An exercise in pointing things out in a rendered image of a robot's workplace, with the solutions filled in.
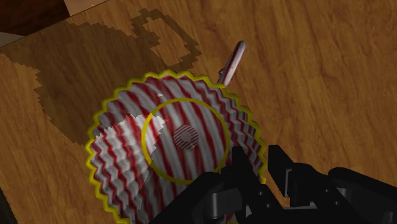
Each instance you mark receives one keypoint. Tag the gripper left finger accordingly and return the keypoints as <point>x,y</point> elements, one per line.
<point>238,186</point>

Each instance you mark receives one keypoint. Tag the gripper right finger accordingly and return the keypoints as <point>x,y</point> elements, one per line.
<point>310,186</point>

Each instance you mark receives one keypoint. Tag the red white striped fluted bowl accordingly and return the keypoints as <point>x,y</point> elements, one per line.
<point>149,149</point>

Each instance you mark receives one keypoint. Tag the red white striped pen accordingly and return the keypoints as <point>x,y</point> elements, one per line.
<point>232,63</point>

